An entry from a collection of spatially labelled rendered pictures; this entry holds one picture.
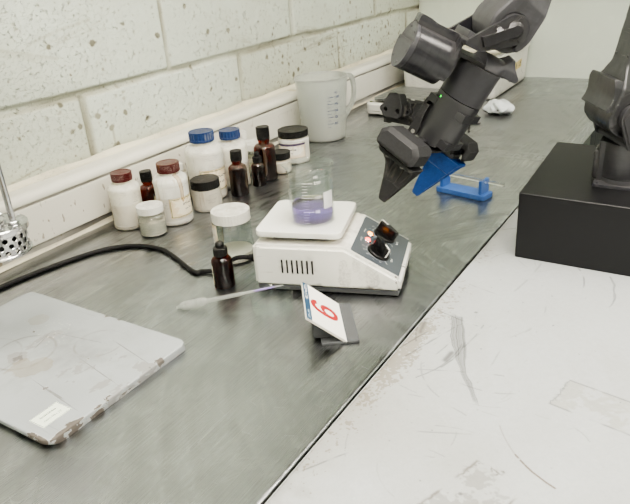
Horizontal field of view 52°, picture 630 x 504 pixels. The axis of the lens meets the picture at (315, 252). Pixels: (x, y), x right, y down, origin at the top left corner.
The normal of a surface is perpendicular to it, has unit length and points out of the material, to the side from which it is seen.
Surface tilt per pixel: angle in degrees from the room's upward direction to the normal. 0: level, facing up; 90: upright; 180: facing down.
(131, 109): 90
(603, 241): 90
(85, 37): 90
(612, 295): 0
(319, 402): 0
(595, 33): 90
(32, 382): 0
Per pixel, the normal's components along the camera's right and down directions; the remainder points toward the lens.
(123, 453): -0.07, -0.91
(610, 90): -0.99, 0.12
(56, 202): 0.85, 0.17
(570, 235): -0.53, 0.39
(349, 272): -0.24, 0.43
